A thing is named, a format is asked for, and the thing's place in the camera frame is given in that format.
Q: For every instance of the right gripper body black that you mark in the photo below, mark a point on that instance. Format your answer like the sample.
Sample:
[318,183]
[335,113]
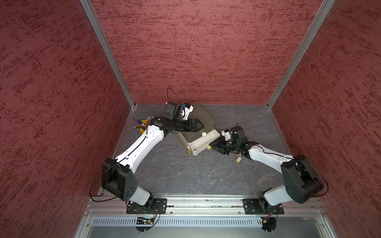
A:
[229,145]

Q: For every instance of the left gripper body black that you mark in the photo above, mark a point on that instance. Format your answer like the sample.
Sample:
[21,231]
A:
[183,125]

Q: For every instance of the white drawer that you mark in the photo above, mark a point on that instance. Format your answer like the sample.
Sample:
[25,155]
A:
[202,143]

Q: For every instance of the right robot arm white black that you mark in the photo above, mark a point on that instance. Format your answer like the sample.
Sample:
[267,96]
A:
[301,180]

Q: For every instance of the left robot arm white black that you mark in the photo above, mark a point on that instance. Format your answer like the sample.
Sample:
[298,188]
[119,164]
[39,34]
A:
[118,175]

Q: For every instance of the yellow bottom drawer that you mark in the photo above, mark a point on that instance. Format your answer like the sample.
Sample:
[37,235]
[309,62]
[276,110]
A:
[190,150]

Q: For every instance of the yellow pencil cup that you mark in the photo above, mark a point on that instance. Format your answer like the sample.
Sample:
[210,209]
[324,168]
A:
[142,126]

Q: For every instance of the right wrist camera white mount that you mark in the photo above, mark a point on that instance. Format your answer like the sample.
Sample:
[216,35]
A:
[227,135]

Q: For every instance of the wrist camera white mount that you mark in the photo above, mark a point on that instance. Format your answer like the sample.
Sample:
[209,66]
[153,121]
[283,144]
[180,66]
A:
[185,111]
[227,135]

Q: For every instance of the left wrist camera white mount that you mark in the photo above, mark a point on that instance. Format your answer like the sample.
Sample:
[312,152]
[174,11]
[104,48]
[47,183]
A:
[185,111]

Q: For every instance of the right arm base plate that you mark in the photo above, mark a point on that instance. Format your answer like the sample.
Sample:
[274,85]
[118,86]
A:
[261,207]

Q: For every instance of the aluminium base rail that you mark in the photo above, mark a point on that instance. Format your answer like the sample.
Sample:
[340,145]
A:
[204,216]

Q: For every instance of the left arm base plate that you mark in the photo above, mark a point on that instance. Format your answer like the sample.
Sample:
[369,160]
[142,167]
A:
[148,206]

